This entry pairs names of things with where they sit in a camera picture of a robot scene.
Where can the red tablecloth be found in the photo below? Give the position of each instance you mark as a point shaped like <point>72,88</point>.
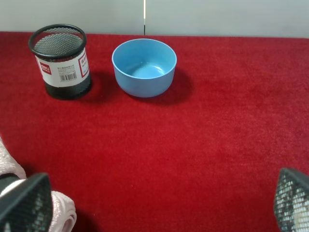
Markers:
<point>202,157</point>

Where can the black mesh pen holder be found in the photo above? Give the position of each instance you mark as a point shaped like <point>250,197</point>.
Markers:
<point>60,53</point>

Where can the blue bowl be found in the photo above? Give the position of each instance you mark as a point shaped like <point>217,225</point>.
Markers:
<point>144,68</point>

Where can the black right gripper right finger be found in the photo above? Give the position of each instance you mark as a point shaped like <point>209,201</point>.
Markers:
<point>291,201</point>

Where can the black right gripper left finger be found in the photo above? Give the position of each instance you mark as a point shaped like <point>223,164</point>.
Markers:
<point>27,207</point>

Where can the white pole on wall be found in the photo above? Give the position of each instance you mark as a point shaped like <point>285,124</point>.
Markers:
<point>144,17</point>

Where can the pink towel with black band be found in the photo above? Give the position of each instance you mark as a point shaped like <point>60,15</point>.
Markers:
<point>12,175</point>

